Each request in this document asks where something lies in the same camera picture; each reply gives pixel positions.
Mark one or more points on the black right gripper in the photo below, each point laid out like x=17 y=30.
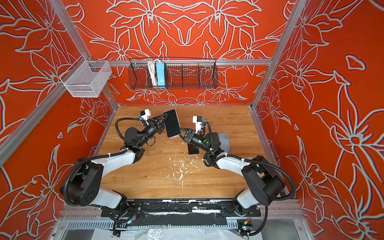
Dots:
x=188 y=138

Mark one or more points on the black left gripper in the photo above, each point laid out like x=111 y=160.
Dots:
x=153 y=124

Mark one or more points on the black phone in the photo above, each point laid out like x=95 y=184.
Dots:
x=172 y=124

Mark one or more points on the white phone case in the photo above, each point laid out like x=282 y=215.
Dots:
x=225 y=142

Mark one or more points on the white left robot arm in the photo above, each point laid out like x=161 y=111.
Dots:
x=82 y=186

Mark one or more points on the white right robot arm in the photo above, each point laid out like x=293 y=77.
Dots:
x=266 y=182

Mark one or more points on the light blue box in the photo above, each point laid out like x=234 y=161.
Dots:
x=161 y=74

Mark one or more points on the aluminium back crossbar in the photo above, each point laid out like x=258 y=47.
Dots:
x=219 y=63

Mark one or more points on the clear acrylic bin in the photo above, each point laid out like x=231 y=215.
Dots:
x=85 y=81

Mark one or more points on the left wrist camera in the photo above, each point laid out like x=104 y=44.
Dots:
x=145 y=114

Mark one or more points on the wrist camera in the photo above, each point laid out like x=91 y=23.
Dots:
x=198 y=121
x=145 y=114

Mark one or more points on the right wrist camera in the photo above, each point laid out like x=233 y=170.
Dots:
x=198 y=121

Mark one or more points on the black wire basket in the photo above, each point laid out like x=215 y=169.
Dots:
x=177 y=76

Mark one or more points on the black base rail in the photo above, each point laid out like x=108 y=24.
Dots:
x=206 y=213

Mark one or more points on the aluminium frame post left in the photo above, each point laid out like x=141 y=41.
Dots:
x=79 y=43

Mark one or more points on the aluminium frame post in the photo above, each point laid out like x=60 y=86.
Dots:
x=79 y=43
x=286 y=34

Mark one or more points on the aluminium frame post right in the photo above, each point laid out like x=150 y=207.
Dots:
x=286 y=34

